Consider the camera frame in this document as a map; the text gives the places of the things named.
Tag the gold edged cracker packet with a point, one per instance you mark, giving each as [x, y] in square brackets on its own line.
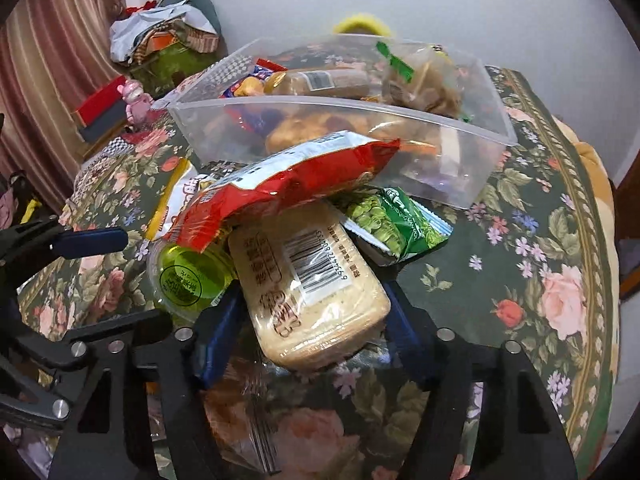
[343, 83]

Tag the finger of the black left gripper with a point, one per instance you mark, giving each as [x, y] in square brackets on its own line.
[42, 381]
[44, 240]

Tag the nut brittle cake packet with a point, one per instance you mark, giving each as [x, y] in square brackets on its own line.
[301, 128]

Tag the pile of clothes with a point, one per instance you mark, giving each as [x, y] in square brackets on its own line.
[165, 42]

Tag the blue round biscuit packet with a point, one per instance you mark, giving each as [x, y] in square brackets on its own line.
[254, 118]

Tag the pink plush toy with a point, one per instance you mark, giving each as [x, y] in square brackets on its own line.
[138, 102]

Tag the striped brown curtain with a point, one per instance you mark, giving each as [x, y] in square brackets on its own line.
[54, 55]

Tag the green jelly cup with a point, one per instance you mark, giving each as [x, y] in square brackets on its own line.
[184, 282]

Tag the brown wooden wardrobe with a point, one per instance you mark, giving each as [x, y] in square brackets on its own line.
[627, 230]

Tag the green peas packet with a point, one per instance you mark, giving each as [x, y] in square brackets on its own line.
[388, 225]

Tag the clear plastic storage box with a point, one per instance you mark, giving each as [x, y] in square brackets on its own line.
[440, 158]

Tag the clear bag with green clip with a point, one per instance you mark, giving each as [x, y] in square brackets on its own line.
[420, 77]

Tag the red white snack packet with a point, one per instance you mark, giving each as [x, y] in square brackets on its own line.
[299, 175]

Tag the yellow noodle snack packet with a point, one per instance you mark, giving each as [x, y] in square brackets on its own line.
[179, 191]

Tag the red box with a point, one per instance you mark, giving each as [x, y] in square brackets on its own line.
[102, 112]

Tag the beige cake packet with barcode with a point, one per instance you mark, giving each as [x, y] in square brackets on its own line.
[311, 296]

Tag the floral green bedspread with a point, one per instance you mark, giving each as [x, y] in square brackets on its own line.
[533, 260]

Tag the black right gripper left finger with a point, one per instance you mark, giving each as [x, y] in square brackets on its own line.
[107, 434]

